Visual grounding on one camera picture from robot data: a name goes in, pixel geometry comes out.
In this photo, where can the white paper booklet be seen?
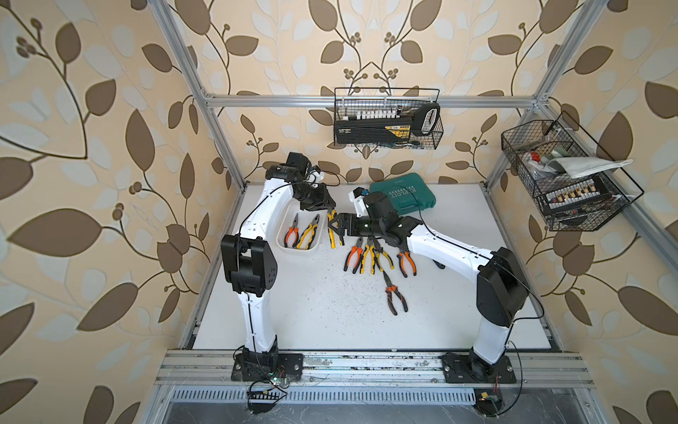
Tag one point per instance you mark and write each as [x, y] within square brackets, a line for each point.
[580, 167]

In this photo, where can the black wire basket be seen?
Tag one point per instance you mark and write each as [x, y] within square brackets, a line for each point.
[530, 146]
[419, 104]

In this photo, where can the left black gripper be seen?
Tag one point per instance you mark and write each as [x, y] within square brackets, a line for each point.
[327, 203]

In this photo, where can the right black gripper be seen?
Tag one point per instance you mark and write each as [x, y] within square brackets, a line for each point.
[350, 220]

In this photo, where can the orange black combination pliers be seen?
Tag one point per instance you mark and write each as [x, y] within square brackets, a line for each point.
[354, 258]

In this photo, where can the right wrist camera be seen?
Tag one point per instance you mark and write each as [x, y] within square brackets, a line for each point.
[370, 204]

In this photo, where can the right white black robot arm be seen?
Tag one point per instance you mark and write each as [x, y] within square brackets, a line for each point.
[500, 289]

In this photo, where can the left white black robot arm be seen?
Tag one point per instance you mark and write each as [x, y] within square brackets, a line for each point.
[249, 262]

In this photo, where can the yellow black long-nose pliers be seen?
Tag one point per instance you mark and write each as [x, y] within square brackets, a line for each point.
[380, 253]

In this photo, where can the aluminium front rail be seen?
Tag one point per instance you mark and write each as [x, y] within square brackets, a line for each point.
[527, 370]

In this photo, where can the socket set tray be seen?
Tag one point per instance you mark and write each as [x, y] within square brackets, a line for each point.
[577, 195]

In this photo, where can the right black wire basket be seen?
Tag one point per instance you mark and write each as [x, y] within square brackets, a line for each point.
[530, 146]

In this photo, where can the back black wire basket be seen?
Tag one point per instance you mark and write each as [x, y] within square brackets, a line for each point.
[419, 104]

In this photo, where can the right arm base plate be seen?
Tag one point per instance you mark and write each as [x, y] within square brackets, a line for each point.
[469, 368]

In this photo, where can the black yellow tool case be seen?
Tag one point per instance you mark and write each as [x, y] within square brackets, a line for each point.
[373, 131]

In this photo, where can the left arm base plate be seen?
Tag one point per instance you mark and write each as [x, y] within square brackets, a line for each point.
[252, 367]

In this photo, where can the green plastic tool case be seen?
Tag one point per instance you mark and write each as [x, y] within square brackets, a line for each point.
[408, 193]

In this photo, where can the Greener orange black pliers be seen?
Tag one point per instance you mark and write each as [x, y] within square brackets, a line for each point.
[406, 264]

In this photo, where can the small orange black pliers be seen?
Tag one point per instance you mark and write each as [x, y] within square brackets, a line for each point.
[292, 237]

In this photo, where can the orange handled long-nose pliers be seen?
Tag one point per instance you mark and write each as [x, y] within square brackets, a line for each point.
[392, 291]

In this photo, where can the yellow black combination pliers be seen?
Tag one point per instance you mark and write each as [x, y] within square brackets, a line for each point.
[307, 238]
[334, 238]
[368, 252]

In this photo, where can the white plastic storage box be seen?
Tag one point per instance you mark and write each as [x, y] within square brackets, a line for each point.
[304, 219]

